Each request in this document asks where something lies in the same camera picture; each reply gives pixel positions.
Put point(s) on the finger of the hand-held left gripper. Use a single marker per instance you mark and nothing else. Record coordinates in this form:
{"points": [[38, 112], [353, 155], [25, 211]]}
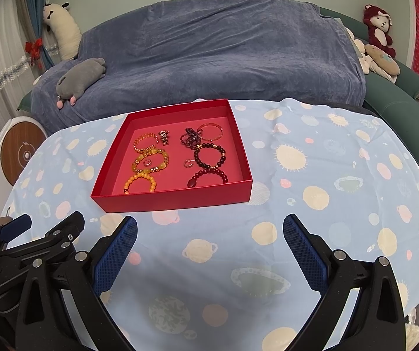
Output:
{"points": [[68, 228], [15, 226]]}

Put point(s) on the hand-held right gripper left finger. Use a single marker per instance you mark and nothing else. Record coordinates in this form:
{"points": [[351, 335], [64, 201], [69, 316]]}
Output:
{"points": [[116, 252]]}

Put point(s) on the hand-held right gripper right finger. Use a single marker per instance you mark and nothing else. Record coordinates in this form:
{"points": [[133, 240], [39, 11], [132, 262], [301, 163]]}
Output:
{"points": [[304, 252]]}

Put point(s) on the red jewelry box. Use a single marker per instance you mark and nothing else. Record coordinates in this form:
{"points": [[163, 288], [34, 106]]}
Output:
{"points": [[173, 199]]}

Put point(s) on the gold wrist watch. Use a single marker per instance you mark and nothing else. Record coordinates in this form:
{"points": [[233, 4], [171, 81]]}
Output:
{"points": [[163, 138]]}

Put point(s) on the white fluffy rug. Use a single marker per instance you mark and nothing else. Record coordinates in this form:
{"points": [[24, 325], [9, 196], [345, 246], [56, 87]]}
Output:
{"points": [[414, 336]]}

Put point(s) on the thin red bangle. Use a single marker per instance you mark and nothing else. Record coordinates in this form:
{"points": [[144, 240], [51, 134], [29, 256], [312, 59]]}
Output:
{"points": [[219, 135]]}

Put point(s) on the grey plush toy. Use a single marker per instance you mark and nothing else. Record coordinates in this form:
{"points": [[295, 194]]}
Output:
{"points": [[81, 76]]}

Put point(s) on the silver tinsel garland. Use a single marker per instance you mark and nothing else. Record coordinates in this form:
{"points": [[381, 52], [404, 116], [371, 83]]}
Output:
{"points": [[4, 71]]}

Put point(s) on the green sofa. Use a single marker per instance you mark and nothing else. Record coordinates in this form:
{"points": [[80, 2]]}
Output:
{"points": [[396, 98]]}

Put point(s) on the red bow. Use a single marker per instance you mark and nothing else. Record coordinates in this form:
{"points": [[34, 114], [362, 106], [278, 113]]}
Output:
{"points": [[34, 47]]}

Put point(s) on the white cow plush toy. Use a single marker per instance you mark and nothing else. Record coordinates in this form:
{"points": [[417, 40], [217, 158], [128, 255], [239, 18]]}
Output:
{"points": [[67, 33]]}

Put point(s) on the beige round plush cushion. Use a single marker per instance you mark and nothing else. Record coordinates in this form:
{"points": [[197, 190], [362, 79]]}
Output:
{"points": [[381, 60]]}

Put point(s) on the blue sofa cover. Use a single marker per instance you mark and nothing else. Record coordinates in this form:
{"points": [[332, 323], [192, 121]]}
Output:
{"points": [[213, 62]]}

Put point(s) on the blue curtain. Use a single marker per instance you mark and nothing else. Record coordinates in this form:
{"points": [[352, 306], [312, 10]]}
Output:
{"points": [[35, 0]]}

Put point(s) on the red monkey plush toy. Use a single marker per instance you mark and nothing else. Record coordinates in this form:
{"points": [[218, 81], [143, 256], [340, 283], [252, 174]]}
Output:
{"points": [[377, 36]]}

